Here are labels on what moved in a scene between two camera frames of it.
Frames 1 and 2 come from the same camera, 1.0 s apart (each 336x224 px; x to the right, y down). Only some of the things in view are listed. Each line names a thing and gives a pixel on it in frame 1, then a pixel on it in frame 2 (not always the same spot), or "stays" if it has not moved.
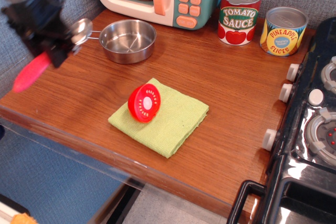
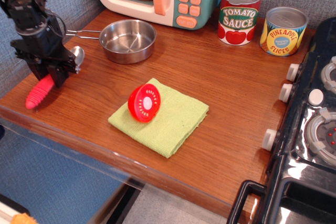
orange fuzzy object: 23,218 stays
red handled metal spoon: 80,31 → 40,92
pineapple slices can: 283,31 stays
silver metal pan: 127,41 stays
